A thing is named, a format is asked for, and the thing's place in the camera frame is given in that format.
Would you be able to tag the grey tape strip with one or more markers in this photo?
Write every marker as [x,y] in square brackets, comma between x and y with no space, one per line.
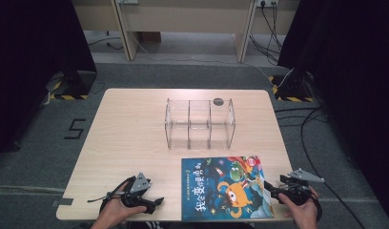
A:
[64,201]

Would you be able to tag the person's striped clothing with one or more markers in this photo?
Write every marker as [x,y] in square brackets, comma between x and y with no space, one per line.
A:
[154,225]

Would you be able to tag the clear acrylic divided organizer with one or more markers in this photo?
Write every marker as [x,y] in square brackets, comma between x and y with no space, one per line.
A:
[199,127]

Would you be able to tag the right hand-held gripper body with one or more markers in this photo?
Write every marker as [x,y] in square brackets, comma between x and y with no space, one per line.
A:
[298,192]

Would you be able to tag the beige wooden desk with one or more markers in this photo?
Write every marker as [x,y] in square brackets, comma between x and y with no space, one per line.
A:
[183,16]

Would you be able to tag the round grey table grommet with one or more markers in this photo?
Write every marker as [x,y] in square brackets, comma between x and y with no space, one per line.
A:
[218,101]

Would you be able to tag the black stand base hazard tape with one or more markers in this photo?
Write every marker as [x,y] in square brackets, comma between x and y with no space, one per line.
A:
[76,86]
[292,87]

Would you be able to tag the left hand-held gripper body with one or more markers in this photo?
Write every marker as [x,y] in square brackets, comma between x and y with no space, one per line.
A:
[136,187]

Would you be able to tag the black curtain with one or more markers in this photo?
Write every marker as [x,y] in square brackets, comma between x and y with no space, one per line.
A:
[358,79]
[30,63]

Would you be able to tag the person's right hand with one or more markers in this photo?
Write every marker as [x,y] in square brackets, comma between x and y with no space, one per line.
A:
[305,213]

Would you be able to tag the person's left hand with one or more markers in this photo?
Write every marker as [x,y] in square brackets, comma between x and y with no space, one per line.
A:
[116,208]

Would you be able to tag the white wall socket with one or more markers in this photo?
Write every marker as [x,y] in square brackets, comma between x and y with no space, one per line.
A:
[267,3]

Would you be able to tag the colourful children's picture book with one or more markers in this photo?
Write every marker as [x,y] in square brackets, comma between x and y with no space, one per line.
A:
[224,191]

